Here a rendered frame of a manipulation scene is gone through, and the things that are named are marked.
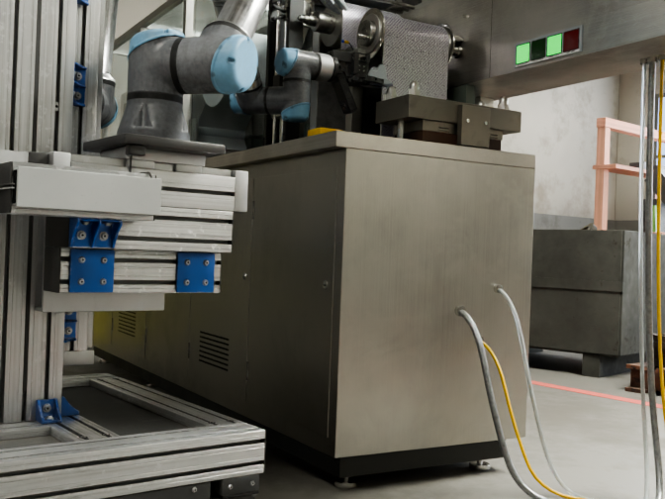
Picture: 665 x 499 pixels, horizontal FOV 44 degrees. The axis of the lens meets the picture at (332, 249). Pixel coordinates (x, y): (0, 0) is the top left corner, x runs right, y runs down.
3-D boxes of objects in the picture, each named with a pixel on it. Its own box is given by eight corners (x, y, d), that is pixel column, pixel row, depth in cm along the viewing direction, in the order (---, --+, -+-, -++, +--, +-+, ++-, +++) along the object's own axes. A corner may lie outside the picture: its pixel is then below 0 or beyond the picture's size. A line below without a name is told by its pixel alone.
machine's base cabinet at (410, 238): (81, 360, 415) (88, 192, 416) (200, 356, 448) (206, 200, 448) (331, 500, 198) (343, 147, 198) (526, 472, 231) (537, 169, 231)
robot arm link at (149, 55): (143, 102, 179) (145, 41, 179) (199, 101, 176) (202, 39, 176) (115, 91, 168) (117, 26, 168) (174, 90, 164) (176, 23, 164)
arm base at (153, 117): (135, 136, 161) (137, 86, 161) (105, 142, 173) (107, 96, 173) (202, 145, 171) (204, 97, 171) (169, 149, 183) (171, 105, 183)
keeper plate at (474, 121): (456, 145, 224) (457, 105, 224) (484, 149, 229) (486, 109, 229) (462, 144, 222) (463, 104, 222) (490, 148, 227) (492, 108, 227)
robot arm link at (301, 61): (271, 79, 221) (272, 49, 221) (307, 85, 227) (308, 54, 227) (285, 74, 215) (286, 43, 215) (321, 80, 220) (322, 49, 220)
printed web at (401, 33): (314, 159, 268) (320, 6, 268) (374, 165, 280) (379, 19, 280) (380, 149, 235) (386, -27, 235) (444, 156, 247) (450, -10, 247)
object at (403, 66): (380, 109, 235) (383, 45, 235) (444, 118, 247) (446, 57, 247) (381, 109, 235) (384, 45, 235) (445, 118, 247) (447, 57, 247)
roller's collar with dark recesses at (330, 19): (309, 33, 262) (310, 13, 262) (326, 36, 265) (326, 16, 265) (319, 29, 256) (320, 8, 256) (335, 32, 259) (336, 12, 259)
